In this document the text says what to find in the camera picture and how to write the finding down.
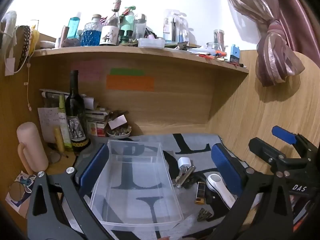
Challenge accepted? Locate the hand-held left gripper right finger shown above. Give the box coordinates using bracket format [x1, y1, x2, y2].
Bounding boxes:
[207, 143, 294, 240]

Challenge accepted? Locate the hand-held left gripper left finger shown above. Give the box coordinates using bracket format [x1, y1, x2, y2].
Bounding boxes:
[26, 143, 118, 240]

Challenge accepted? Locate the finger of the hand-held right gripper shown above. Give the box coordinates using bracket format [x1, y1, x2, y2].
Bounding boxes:
[248, 137, 288, 174]
[272, 126, 318, 160]

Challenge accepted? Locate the white handheld device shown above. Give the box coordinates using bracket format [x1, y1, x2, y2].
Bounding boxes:
[205, 174, 237, 209]

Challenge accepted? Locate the silver metal cylinder tool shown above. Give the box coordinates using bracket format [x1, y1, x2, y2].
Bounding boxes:
[174, 166, 195, 188]

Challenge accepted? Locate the dark round patterned disc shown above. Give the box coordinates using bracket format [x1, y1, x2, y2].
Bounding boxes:
[197, 207, 213, 222]

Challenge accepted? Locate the clear plastic storage box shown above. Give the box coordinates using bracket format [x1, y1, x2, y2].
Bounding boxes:
[89, 139, 184, 240]

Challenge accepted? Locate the bowl of small stones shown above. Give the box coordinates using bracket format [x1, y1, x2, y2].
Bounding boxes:
[106, 126, 132, 139]

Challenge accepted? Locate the white charger plug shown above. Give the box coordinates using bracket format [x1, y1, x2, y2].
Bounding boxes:
[177, 157, 192, 172]

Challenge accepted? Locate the stack of books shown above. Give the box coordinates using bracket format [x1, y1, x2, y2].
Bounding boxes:
[85, 107, 111, 137]

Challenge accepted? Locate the yellow tube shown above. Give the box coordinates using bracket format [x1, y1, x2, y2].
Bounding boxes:
[54, 128, 65, 153]

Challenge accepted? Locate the white card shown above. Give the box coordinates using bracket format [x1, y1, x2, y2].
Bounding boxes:
[108, 115, 128, 130]

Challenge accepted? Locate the slim green bottle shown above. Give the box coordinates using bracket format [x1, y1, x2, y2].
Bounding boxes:
[58, 95, 73, 152]

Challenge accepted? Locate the dark wine bottle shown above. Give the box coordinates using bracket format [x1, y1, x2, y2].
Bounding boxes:
[65, 70, 91, 153]

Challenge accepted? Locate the white note paper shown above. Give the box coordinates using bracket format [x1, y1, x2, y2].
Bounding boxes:
[37, 107, 62, 143]

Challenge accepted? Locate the pink cylindrical mug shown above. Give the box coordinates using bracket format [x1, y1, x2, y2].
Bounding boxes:
[16, 122, 49, 176]

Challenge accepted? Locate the pink striped curtain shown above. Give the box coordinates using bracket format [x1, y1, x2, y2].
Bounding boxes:
[216, 0, 320, 88]

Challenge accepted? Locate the rolled newspaper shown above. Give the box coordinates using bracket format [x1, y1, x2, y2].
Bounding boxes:
[39, 88, 96, 108]

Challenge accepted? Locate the round cork disc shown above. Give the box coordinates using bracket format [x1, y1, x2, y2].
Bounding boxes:
[8, 181, 25, 202]

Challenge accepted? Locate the orange sticky note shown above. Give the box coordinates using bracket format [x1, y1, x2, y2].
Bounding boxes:
[106, 75, 155, 92]

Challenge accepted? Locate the small blue box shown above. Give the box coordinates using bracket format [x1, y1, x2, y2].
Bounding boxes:
[230, 44, 241, 63]

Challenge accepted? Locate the pink sticky note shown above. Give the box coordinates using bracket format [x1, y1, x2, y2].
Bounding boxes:
[70, 61, 103, 82]

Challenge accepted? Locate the green sticky note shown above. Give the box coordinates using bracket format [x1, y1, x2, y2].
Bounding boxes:
[110, 68, 145, 76]

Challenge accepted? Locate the pile of pens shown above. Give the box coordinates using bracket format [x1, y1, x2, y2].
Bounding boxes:
[192, 47, 231, 61]

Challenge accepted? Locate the glass jar with sticks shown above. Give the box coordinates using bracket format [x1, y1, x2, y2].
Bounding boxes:
[213, 29, 226, 52]

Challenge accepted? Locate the wooden shelf board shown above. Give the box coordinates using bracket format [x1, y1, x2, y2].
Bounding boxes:
[30, 45, 250, 74]

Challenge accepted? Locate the patterned glass bottle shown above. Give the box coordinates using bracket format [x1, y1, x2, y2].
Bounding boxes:
[81, 14, 104, 47]

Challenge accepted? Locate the clear bottle with label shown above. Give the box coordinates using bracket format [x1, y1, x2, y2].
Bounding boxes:
[99, 0, 122, 46]

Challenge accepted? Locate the white tag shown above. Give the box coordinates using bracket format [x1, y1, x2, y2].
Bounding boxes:
[5, 58, 15, 76]

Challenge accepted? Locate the clear lidded plastic container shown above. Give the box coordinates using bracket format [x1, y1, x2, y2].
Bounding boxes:
[138, 38, 166, 49]

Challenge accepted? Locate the blue liquid bottle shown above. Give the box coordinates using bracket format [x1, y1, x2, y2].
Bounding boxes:
[67, 12, 82, 41]

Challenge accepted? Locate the patterned headband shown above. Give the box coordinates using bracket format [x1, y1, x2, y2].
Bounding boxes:
[14, 25, 41, 73]

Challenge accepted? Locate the clear jar with metal lid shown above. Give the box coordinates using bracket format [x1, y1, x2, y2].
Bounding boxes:
[133, 13, 148, 41]

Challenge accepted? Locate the green spray bottle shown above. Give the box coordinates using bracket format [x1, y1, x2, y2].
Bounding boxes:
[119, 5, 137, 42]

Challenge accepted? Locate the clear blister package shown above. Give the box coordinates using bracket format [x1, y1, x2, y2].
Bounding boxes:
[163, 9, 189, 43]

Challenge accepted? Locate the white hanging bag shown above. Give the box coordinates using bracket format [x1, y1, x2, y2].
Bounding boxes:
[0, 11, 18, 55]

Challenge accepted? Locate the beaded cord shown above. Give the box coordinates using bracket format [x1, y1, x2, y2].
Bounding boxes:
[24, 61, 32, 111]

